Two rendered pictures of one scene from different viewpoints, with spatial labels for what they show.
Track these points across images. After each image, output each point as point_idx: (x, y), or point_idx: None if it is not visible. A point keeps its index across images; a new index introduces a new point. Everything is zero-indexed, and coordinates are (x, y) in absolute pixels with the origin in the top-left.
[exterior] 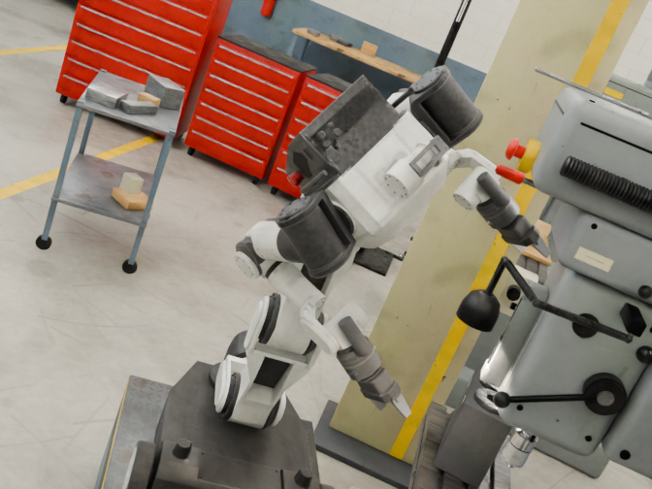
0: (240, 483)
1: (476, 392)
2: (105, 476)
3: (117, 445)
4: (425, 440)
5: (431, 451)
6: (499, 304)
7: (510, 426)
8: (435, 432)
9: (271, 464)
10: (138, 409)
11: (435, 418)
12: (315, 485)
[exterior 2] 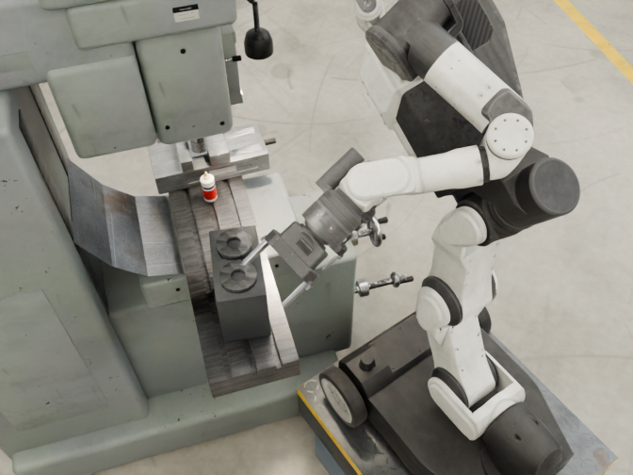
0: (401, 330)
1: (250, 237)
2: (495, 336)
3: (523, 368)
4: (278, 292)
5: (267, 283)
6: (246, 33)
7: (210, 231)
8: (276, 311)
9: (405, 384)
10: (560, 420)
11: (284, 332)
12: (356, 372)
